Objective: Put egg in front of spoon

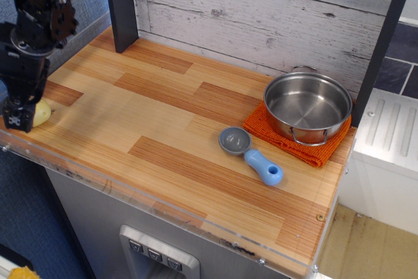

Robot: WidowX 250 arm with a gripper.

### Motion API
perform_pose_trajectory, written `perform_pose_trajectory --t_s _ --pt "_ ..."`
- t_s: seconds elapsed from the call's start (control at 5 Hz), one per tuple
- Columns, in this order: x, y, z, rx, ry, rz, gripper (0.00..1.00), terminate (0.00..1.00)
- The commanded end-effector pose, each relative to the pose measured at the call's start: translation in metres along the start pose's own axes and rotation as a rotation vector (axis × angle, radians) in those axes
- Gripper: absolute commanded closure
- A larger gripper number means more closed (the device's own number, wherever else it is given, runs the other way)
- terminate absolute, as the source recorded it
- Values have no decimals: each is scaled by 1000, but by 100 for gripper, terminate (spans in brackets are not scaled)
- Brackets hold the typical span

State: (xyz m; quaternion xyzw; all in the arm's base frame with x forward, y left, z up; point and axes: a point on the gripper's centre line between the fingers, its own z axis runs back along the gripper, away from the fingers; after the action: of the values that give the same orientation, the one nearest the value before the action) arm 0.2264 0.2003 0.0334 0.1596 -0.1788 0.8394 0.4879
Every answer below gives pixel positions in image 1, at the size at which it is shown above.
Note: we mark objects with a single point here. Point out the grey scoop with blue handle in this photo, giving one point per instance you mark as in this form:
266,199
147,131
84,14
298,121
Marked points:
237,142

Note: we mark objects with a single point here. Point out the yellow black object bottom left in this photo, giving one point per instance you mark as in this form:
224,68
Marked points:
22,273

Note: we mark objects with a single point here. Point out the orange knitted cloth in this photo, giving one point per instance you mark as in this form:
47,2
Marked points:
317,156

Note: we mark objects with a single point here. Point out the stainless steel pot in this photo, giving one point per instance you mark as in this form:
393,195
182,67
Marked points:
306,106

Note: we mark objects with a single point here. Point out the yellow potato-shaped egg toy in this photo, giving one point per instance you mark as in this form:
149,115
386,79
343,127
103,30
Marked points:
42,113

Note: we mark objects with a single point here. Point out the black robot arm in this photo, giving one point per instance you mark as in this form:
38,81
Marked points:
42,26

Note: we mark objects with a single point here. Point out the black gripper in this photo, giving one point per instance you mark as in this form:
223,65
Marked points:
25,78

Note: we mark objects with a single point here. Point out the dark grey right post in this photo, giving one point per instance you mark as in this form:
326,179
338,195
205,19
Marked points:
370,77

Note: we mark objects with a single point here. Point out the clear acrylic edge guard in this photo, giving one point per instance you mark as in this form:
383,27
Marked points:
215,210

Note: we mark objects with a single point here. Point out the dark grey left post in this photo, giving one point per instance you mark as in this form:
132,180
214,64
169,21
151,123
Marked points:
124,23

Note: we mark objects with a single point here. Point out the silver dispenser button panel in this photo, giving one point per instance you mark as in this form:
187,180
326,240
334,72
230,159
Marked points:
149,257

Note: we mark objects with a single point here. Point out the dark grey post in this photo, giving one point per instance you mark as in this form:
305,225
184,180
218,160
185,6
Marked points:
124,23
370,77

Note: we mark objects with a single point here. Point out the white ribbed side counter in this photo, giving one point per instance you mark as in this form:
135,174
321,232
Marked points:
381,174

